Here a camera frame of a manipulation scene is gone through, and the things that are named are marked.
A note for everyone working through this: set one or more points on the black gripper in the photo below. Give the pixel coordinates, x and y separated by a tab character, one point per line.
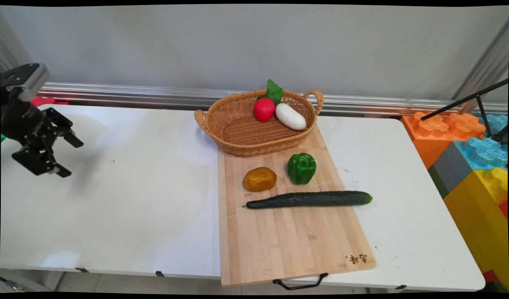
19	120

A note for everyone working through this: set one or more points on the orange-brown toy potato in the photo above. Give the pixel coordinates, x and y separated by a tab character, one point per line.
259	179

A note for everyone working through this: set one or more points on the red foam block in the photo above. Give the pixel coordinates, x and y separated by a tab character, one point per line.
44	101

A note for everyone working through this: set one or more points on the green foam block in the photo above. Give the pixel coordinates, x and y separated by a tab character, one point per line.
3	138

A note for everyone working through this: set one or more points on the woven wicker basket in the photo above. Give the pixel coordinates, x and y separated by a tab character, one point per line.
246	133

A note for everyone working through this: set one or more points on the red radish with green leaves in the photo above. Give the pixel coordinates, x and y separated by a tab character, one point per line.
264	110

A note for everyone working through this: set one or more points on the white toy eggplant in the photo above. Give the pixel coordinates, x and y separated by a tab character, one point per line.
291	116

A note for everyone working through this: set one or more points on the green bell pepper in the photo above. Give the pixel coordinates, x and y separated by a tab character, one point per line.
301	168

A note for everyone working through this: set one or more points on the wooden cutting board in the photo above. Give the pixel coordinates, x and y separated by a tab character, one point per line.
287	241

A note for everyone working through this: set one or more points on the long dark green cucumber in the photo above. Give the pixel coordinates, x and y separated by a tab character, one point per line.
312	199

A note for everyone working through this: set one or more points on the orange giant building block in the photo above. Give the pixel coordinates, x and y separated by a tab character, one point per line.
433	137

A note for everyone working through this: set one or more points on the black tripod stand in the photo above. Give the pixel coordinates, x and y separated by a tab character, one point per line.
466	99

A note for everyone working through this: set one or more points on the yellow giant building block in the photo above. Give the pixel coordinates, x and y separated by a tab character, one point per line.
478	216

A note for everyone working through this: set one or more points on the blue giant building block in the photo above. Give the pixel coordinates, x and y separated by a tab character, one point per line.
489	153
497	123

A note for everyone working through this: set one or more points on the red giant building block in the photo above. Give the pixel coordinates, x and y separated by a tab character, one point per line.
504	208

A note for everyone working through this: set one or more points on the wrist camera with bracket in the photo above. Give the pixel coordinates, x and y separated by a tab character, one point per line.
28	79

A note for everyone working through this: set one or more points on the aluminium frame rail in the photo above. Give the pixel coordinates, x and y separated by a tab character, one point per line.
175	96

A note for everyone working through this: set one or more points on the aluminium frame post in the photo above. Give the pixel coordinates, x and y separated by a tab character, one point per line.
485	66

